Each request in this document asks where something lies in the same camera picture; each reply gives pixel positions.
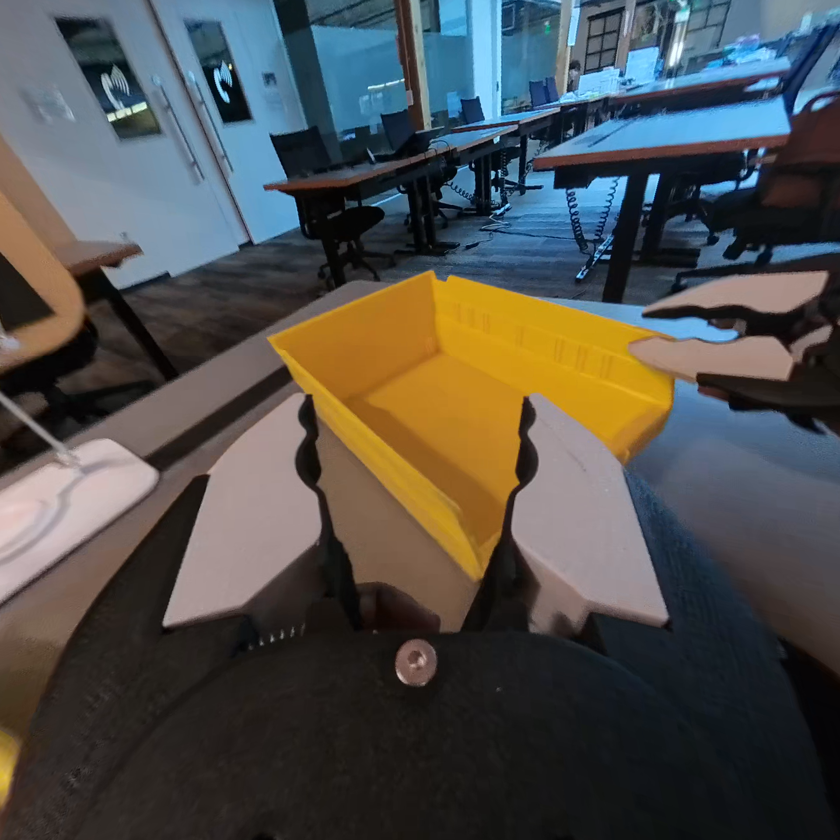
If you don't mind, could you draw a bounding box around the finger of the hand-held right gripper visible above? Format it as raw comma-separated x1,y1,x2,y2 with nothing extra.
642,269,832,324
627,335,816,384

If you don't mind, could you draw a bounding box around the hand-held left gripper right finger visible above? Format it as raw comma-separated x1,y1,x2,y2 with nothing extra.
461,392,670,635

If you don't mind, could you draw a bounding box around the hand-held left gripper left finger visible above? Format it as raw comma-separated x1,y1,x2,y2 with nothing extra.
161,392,364,632

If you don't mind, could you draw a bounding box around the person's left hand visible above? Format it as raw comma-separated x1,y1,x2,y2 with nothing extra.
357,584,442,633

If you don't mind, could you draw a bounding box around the brown office chair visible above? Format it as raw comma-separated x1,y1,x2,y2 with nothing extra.
672,92,840,293

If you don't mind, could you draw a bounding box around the black mesh cushion pad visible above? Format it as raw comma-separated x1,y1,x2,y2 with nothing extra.
623,384,840,677

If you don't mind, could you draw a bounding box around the wooden office desk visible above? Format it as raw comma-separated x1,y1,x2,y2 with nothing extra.
56,241,178,382
533,98,791,303
264,147,460,290

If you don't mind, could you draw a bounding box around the black board on white stand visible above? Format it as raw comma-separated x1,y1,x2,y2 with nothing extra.
0,131,160,601

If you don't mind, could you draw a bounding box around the black office chair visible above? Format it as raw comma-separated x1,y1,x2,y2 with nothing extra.
270,126,395,290
381,108,463,227

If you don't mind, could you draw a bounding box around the door window with phone icon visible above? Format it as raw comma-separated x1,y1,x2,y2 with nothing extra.
56,16,161,140
185,20,253,124

